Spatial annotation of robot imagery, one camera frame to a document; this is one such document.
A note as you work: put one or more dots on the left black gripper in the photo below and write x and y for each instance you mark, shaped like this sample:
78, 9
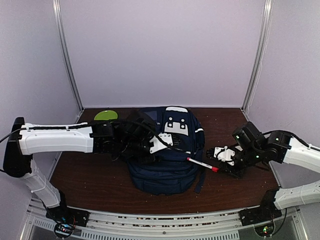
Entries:
142, 160

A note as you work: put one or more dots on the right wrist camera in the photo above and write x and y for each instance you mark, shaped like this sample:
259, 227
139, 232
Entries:
223, 154

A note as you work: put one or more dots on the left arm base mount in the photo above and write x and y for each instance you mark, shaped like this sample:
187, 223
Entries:
67, 221

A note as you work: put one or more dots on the left aluminium frame post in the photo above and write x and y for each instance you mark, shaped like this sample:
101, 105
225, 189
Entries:
66, 56

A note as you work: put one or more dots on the red capped marker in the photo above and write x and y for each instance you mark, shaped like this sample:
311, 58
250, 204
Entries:
212, 168

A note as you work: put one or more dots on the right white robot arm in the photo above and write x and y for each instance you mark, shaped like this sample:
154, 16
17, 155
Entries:
295, 163

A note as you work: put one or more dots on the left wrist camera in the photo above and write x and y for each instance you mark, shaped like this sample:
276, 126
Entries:
162, 141

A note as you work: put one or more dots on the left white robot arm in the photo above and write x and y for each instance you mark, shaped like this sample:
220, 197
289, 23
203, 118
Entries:
101, 136

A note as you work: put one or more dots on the green plate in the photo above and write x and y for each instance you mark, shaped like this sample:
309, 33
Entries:
106, 115

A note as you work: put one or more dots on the aluminium front rail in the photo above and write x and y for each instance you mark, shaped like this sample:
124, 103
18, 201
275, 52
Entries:
219, 225

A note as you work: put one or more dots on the navy blue backpack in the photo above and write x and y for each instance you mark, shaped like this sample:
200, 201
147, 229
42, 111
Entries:
172, 172

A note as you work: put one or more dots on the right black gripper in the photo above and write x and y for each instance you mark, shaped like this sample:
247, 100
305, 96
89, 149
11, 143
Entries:
239, 174

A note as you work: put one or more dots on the aluminium frame post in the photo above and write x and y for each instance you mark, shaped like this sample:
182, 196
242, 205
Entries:
257, 64
66, 56

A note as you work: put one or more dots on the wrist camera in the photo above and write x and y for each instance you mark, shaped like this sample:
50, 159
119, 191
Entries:
162, 141
223, 154

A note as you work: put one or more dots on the right aluminium frame post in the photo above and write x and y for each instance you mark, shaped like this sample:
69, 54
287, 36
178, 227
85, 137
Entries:
257, 64

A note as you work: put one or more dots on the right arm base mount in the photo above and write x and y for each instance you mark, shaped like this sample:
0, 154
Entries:
262, 218

